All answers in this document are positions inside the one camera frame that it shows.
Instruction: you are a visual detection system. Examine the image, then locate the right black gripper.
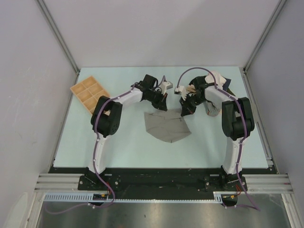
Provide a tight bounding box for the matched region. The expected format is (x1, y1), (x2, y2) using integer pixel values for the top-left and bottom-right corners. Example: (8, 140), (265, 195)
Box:
(180, 94), (207, 116)

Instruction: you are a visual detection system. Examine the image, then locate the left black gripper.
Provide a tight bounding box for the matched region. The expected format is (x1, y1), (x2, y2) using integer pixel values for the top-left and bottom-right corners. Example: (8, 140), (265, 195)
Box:
(147, 89), (168, 111)

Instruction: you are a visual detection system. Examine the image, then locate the grey underwear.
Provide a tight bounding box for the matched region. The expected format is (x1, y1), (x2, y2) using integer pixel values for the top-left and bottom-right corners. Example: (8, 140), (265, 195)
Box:
(144, 108), (191, 143)

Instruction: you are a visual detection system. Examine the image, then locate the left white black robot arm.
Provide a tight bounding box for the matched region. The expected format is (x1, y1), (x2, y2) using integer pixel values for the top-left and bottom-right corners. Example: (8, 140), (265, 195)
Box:
(88, 75), (173, 190)

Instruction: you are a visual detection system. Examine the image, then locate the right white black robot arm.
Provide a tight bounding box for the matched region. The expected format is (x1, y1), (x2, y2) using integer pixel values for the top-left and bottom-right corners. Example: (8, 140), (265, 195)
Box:
(174, 76), (255, 190)

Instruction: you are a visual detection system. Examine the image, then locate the beige rolled garment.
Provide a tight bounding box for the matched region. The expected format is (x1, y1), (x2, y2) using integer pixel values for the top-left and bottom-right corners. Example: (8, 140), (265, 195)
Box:
(186, 85), (197, 94)

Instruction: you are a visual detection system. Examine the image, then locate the black garment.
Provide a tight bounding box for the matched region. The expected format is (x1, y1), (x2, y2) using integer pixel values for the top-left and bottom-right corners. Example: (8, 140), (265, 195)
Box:
(189, 76), (207, 89)

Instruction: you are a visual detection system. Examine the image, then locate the pink white garment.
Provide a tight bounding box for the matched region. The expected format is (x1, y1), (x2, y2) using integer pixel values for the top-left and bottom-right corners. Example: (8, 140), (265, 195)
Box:
(205, 71), (227, 89)

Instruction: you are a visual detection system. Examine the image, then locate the navy blue garment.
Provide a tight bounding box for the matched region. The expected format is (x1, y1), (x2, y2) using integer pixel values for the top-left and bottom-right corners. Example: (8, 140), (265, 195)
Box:
(222, 78), (231, 91)

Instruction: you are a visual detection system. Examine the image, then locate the dark olive garment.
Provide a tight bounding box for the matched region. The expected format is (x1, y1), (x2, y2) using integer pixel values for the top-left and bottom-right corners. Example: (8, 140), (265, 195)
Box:
(225, 88), (236, 97)

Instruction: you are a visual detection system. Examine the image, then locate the wooden compartment tray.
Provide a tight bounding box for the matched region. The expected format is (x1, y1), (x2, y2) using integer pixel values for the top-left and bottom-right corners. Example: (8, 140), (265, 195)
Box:
(70, 76), (110, 114)

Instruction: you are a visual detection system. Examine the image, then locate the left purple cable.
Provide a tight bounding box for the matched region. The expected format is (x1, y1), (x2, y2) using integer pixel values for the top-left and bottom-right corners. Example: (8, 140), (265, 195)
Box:
(44, 75), (167, 214)

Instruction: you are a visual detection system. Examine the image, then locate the purple cable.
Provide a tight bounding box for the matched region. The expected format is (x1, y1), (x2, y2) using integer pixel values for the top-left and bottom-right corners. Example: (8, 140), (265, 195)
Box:
(177, 67), (261, 212)
(44, 75), (167, 214)

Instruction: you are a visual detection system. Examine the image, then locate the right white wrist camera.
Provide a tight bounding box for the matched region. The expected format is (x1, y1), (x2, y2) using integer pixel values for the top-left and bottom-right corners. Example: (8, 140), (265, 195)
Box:
(174, 86), (187, 100)

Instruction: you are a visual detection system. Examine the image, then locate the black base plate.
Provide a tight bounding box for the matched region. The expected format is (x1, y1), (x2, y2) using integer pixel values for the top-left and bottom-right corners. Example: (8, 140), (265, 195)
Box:
(48, 166), (278, 192)

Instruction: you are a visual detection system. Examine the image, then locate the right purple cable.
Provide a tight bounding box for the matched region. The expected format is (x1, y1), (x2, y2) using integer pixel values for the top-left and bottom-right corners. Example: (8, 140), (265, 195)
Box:
(177, 67), (261, 212)

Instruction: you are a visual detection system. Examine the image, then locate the white slotted cable duct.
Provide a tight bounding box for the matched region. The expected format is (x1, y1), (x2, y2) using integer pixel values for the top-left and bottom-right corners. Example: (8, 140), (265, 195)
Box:
(44, 192), (237, 203)

